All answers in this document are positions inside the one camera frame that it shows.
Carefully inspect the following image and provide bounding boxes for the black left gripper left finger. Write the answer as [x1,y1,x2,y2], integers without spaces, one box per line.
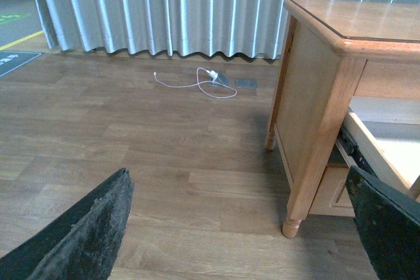
[1,168,135,279]

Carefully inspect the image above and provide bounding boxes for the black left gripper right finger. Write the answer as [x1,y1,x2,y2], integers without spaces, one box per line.
[346,166,419,279]

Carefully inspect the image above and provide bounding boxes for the wooden drawer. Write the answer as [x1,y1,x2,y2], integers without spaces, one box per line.
[309,166,354,217]
[341,110,419,201]

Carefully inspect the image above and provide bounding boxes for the light wooden nightstand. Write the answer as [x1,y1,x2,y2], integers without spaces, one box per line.
[265,0,419,238]

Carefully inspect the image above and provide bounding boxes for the grey floor sign mat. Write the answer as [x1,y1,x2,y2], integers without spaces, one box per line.
[0,50,43,77]

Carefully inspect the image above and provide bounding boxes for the closed grey floor socket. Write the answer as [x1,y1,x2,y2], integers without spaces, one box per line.
[236,78,258,89]

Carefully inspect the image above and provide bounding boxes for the open grey floor socket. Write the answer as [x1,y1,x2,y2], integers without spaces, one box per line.
[210,72,229,86]

